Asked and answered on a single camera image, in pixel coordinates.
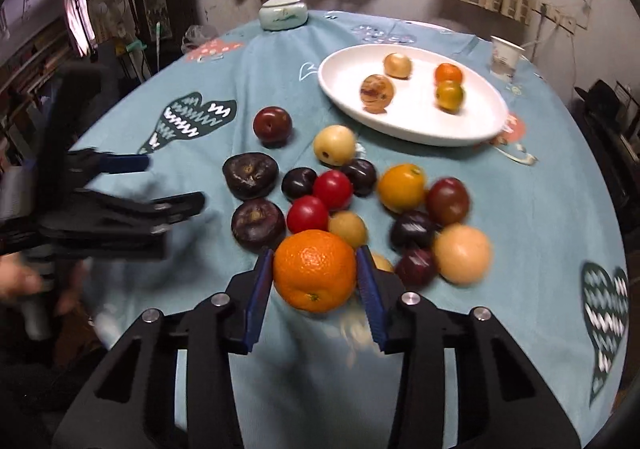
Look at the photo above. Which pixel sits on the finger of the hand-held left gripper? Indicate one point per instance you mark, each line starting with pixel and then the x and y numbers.
pixel 150 211
pixel 125 163

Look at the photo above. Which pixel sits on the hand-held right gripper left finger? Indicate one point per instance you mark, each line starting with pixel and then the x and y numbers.
pixel 259 299

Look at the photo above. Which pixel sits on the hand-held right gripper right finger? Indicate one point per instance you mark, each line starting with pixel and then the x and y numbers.
pixel 369 294

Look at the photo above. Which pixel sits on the large orange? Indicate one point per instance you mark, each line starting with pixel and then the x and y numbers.
pixel 315 271

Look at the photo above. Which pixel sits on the small tan fruit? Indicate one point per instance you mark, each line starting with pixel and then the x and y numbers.
pixel 348 229

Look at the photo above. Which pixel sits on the red tomato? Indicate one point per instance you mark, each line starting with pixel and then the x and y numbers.
pixel 307 215
pixel 332 189

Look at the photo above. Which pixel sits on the pale peach round fruit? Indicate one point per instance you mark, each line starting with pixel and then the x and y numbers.
pixel 462 254

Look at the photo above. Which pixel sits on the dark purple plum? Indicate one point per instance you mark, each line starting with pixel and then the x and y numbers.
pixel 299 183
pixel 412 230
pixel 361 176

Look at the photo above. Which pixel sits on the dark red plum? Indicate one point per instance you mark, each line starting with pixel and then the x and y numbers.
pixel 447 200
pixel 272 125
pixel 416 266

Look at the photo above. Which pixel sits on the white oval plate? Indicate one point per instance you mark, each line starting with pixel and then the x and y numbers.
pixel 425 124

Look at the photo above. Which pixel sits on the person's left hand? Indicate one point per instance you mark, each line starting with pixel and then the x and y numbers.
pixel 15 279

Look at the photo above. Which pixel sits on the small yellow fruit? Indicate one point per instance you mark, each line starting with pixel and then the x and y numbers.
pixel 382 263

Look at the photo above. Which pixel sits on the cluttered bookshelf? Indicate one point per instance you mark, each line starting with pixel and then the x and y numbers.
pixel 30 59

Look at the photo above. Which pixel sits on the standing fan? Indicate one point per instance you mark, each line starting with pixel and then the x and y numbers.
pixel 107 6

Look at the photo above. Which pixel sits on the clear plastic bag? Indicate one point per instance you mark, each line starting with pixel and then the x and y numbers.
pixel 197 36

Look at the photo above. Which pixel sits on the light blue printed tablecloth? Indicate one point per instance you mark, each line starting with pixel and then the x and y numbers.
pixel 540 209

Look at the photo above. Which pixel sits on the brown striped round fruit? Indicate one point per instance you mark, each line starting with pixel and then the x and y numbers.
pixel 377 93

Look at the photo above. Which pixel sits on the green-orange mandarin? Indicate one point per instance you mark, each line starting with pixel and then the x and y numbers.
pixel 449 96

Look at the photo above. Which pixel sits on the white ceramic lidded jar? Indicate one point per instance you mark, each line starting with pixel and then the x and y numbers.
pixel 282 14

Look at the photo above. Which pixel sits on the golden tan round fruit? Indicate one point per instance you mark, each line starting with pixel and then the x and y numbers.
pixel 397 65

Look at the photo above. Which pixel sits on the orange mandarin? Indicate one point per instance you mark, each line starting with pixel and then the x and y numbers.
pixel 448 74

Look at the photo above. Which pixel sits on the white paper cup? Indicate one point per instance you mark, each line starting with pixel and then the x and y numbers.
pixel 504 59

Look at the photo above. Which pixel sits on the dark cabinet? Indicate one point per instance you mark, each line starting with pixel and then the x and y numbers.
pixel 610 129

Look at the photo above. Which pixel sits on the wall power socket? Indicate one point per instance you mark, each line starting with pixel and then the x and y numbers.
pixel 562 19

